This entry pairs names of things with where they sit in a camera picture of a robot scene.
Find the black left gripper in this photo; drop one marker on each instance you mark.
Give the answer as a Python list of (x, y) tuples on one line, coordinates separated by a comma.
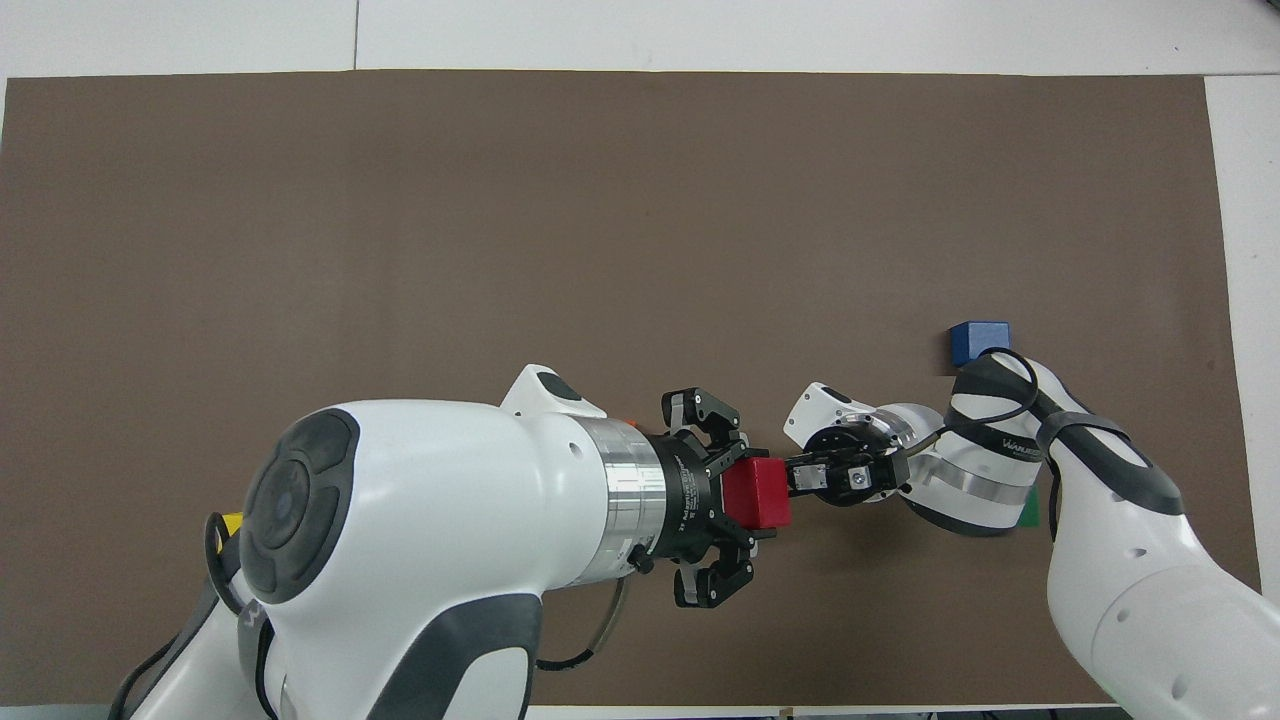
[(695, 500)]

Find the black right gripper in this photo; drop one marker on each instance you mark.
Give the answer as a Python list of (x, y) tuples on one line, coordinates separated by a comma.
[(865, 478)]

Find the red wooden block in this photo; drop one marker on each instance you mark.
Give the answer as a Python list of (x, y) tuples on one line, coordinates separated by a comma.
[(757, 493)]

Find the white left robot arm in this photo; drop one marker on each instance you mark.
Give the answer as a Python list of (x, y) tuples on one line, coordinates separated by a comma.
[(430, 500)]

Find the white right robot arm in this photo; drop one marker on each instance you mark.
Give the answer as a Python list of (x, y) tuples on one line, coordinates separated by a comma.
[(1130, 600)]

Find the blue wooden block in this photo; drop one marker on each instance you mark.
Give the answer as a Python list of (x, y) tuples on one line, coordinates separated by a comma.
[(978, 342)]

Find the green wooden block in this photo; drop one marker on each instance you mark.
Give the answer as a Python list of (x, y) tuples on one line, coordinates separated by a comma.
[(1028, 510)]

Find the yellow wooden block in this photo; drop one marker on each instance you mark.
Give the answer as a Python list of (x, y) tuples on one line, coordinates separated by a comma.
[(231, 525)]

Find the brown table mat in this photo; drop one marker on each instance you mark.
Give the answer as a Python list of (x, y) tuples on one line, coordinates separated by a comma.
[(500, 250)]

